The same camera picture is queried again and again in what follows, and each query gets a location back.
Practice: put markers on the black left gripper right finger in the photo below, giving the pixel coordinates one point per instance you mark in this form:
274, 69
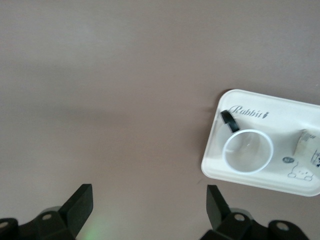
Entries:
220, 220

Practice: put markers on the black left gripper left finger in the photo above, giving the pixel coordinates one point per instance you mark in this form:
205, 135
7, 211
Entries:
72, 215

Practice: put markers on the blue and white milk carton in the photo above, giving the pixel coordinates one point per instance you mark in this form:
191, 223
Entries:
307, 145

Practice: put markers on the white rectangular Rabbit tray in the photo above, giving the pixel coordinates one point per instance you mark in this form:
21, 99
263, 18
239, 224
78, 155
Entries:
280, 122

